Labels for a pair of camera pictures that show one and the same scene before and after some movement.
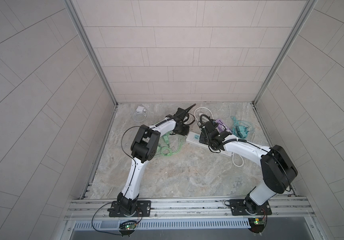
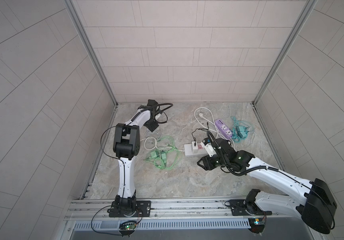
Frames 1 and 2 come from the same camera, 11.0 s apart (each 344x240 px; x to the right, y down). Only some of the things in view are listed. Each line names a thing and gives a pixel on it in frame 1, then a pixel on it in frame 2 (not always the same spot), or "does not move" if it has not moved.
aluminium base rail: (284, 208) does not move
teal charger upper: (241, 132) does not move
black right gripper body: (205, 140) → (220, 161)
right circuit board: (257, 224) does not move
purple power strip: (222, 126) does not move
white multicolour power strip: (194, 138) → (200, 151)
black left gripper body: (182, 130) → (151, 124)
